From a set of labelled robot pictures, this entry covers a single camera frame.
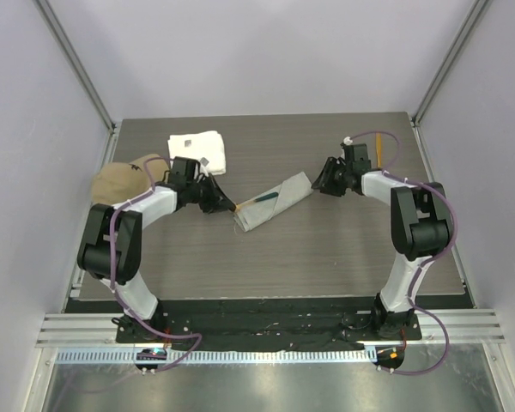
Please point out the left aluminium frame post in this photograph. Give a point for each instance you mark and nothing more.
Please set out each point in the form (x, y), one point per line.
(65, 45)

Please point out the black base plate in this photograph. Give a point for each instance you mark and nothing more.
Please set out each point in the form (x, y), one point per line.
(265, 325)

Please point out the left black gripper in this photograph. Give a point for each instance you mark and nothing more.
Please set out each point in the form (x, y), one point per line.
(217, 201)

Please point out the white folded towel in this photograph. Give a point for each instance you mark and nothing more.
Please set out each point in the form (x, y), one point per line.
(207, 144)

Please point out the aluminium frame post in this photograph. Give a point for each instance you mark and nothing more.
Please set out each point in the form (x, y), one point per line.
(65, 45)
(471, 21)

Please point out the green handled wooden spoon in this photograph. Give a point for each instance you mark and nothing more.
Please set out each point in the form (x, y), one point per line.
(265, 197)

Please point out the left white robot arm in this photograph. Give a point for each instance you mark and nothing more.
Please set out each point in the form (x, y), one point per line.
(111, 249)

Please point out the grey cloth napkin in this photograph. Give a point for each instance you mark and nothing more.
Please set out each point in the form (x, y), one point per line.
(291, 191)

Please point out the perforated cable duct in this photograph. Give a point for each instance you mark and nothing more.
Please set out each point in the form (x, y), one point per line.
(141, 355)

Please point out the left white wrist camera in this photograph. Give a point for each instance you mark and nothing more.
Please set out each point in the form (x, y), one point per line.
(204, 164)

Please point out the right aluminium frame post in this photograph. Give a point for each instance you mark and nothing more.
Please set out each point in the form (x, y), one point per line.
(471, 21)

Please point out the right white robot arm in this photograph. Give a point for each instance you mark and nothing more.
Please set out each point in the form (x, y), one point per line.
(422, 228)

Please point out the yellow wooden knife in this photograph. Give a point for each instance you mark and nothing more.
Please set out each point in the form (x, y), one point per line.
(378, 149)

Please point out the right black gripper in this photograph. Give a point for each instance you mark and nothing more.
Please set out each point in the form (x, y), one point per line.
(325, 181)

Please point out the tan baseball cap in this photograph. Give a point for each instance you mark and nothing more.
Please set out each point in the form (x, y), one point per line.
(117, 182)

